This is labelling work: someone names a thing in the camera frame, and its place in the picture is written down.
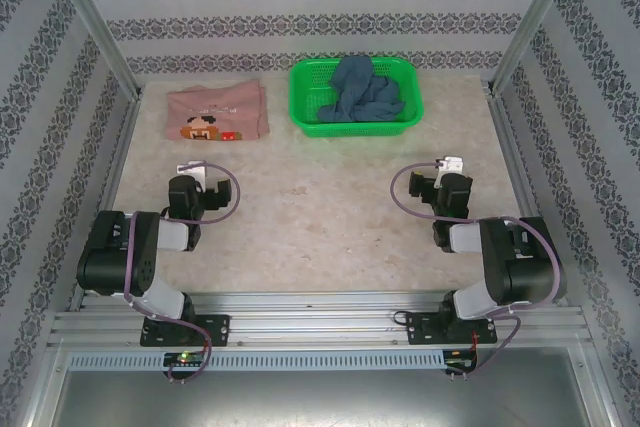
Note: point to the pink pixel-print t-shirt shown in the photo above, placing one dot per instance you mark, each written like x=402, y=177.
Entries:
x=220, y=102

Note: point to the blue t-shirt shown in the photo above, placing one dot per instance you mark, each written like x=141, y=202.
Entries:
x=360, y=92

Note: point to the green plastic basket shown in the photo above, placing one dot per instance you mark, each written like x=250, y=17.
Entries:
x=307, y=97

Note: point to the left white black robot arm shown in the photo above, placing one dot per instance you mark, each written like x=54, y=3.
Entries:
x=115, y=257

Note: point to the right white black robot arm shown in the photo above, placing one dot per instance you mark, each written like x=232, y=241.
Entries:
x=520, y=267

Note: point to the left circuit board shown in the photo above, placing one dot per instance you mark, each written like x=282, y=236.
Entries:
x=185, y=358

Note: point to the circuit board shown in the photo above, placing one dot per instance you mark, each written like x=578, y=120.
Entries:
x=457, y=359
x=185, y=358

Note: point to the right circuit board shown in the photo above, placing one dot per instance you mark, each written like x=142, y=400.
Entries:
x=457, y=359

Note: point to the grey metal sheet tray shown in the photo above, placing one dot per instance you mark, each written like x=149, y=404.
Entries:
x=320, y=402

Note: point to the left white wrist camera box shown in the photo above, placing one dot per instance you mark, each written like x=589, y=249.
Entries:
x=192, y=168

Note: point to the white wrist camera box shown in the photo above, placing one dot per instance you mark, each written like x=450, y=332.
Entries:
x=452, y=164
x=192, y=168

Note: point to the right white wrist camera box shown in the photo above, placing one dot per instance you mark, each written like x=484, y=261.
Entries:
x=452, y=164

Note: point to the right aluminium side rail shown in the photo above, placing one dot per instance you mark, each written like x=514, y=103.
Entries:
x=517, y=157

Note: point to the aluminium side rail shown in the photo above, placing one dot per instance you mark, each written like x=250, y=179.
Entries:
x=517, y=157
x=116, y=157

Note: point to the left aluminium side rail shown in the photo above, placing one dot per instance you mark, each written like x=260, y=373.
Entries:
x=116, y=157

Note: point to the left black mount plate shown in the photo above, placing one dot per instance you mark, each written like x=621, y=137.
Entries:
x=215, y=329

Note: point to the black mount plate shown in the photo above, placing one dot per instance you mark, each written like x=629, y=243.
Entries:
x=420, y=329
x=215, y=329

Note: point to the right black mount plate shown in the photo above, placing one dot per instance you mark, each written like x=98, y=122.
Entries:
x=420, y=329

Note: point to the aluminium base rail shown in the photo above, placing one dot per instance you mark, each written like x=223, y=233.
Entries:
x=310, y=322

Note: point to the right aluminium frame post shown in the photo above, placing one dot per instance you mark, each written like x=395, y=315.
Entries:
x=534, y=17

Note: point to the aluminium frame post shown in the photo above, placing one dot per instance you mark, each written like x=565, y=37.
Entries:
x=534, y=17
x=92, y=17

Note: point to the left aluminium frame post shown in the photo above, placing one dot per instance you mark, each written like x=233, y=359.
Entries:
x=92, y=17

